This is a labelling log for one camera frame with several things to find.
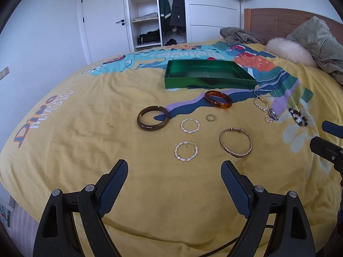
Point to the green white hanging jacket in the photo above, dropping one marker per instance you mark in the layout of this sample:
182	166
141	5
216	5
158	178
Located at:
165	14

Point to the white wardrobe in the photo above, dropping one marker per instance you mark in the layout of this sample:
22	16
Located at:
204	19

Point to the green metallic tray box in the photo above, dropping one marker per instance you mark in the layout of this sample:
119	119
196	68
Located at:
207	74

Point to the silver wristwatch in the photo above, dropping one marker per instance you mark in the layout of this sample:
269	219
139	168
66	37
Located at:
272	115

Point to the wall light switch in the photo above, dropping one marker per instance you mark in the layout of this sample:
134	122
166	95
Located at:
4	72

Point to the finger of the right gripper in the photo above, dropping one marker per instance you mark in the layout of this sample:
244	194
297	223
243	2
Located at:
333	129
326	150

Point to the beige folded clothes middle shelf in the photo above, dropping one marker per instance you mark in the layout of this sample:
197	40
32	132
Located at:
150	16

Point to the black folded clothes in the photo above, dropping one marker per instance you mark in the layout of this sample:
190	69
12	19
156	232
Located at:
149	37

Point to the yellow dinosaur bedspread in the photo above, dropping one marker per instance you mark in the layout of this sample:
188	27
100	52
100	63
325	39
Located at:
167	207

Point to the black bag wardrobe bottom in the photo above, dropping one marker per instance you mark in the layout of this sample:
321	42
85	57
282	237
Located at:
171	42

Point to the grey crumpled towel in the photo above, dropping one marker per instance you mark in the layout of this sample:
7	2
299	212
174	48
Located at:
235	35

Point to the white fluffy pillow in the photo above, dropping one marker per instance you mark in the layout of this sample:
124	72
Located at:
291	51

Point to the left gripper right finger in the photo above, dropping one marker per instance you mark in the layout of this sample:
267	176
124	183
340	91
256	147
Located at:
253	202

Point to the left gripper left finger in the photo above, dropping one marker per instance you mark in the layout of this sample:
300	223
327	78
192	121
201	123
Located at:
96	200

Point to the wooden headboard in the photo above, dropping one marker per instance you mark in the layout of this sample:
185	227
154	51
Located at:
268	23

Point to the dark brown bangle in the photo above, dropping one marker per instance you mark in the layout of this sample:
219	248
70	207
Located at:
153	118

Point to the amber orange bangle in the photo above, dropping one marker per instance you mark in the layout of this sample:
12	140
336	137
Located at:
218	99

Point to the olive green jacket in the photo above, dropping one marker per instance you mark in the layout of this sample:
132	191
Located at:
315	36

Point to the silver twisted hoop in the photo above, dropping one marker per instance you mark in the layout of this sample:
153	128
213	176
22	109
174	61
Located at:
186	151
190	125

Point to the white door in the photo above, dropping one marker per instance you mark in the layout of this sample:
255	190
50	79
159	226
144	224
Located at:
103	29

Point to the rose gold thin bangle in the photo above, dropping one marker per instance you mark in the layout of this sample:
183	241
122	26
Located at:
236	142

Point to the dark hanging coat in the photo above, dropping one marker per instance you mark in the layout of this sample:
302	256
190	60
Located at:
177	18

